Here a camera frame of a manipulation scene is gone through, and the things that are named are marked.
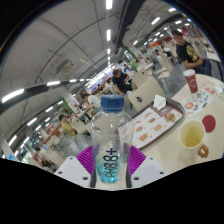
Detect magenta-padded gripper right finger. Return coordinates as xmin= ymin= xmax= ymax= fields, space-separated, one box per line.
xmin=125 ymin=145 xmax=166 ymax=188

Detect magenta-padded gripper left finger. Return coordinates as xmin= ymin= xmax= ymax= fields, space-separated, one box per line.
xmin=54 ymin=145 xmax=98 ymax=189

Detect clear blue-capped water bottle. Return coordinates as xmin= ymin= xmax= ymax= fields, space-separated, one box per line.
xmin=89 ymin=94 xmax=134 ymax=185

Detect person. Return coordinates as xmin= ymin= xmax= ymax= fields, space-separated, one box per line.
xmin=81 ymin=93 xmax=102 ymax=116
xmin=171 ymin=29 xmax=206 ymax=75
xmin=58 ymin=114 xmax=77 ymax=138
xmin=111 ymin=68 xmax=138 ymax=97

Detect brown tray with paper liner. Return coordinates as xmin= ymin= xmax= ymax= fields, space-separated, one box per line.
xmin=123 ymin=97 xmax=186 ymax=150

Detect yellow paper cup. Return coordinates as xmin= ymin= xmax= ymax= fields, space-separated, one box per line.
xmin=178 ymin=119 xmax=210 ymax=160

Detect crumpled white napkin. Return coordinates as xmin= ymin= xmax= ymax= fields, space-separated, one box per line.
xmin=152 ymin=94 xmax=167 ymax=111

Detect beige chair with round hole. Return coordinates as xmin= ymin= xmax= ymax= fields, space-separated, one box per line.
xmin=127 ymin=76 xmax=165 ymax=112

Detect flat round red coaster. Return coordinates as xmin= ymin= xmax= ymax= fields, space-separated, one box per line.
xmin=201 ymin=114 xmax=217 ymax=133

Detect colourful sticker leaflet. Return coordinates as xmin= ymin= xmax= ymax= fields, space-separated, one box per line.
xmin=179 ymin=89 xmax=214 ymax=119

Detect group of ceiling lights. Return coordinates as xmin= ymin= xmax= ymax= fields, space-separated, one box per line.
xmin=1 ymin=0 xmax=194 ymax=158

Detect red paper cup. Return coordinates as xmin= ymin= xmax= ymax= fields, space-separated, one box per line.
xmin=182 ymin=68 xmax=200 ymax=94

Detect ceiling air conditioner unit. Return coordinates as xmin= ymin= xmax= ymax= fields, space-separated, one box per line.
xmin=55 ymin=59 xmax=77 ymax=76

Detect group of beige chairs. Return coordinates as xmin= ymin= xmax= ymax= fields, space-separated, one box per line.
xmin=46 ymin=53 xmax=176 ymax=148

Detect beige neighbouring table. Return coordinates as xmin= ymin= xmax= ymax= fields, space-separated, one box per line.
xmin=203 ymin=43 xmax=224 ymax=64

